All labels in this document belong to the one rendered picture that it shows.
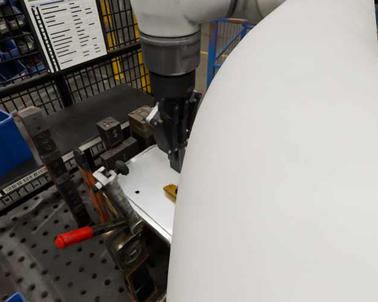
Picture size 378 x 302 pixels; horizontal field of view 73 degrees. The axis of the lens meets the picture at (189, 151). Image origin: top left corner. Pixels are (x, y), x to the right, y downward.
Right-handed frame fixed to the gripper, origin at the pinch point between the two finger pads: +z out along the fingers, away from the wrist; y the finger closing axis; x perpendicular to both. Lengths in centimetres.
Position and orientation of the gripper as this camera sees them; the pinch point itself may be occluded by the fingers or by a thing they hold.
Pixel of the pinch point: (176, 157)
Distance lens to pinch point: 54.1
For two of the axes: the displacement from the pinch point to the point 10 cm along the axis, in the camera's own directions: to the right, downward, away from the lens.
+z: 0.0, 7.3, 6.8
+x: -7.4, -4.5, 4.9
